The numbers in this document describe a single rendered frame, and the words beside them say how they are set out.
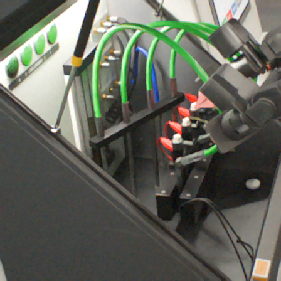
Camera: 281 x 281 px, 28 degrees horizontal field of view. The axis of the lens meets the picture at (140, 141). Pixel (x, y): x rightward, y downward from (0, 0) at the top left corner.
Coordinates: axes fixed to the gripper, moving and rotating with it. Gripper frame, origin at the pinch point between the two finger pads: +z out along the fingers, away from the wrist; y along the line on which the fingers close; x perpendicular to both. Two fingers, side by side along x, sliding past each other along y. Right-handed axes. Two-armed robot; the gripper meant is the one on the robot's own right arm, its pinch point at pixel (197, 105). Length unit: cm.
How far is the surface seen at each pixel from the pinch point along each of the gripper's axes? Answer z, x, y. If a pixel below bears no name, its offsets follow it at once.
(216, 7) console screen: 13, -49, 18
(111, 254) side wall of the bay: 11.0, 36.0, -11.6
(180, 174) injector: 17.0, 2.1, -10.7
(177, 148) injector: 11.6, 2.6, -5.0
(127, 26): -6.7, 8.8, 22.3
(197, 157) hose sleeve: -0.2, 11.2, -8.3
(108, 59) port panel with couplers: 27.4, -14.8, 24.9
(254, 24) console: 32, -91, 7
